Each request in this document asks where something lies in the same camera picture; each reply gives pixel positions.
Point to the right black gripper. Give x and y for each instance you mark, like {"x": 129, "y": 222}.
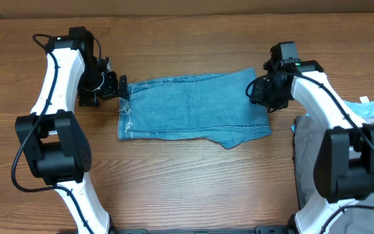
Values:
{"x": 260, "y": 94}

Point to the grey folded garment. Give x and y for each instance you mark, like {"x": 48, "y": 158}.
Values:
{"x": 307, "y": 140}

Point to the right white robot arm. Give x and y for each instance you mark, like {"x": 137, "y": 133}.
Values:
{"x": 344, "y": 169}

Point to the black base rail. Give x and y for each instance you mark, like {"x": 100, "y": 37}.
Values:
{"x": 253, "y": 230}

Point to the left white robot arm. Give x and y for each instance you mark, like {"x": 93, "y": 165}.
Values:
{"x": 54, "y": 153}

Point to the light blue denim jeans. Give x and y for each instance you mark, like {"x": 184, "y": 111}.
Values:
{"x": 211, "y": 106}

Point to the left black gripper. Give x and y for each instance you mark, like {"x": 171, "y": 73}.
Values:
{"x": 112, "y": 88}

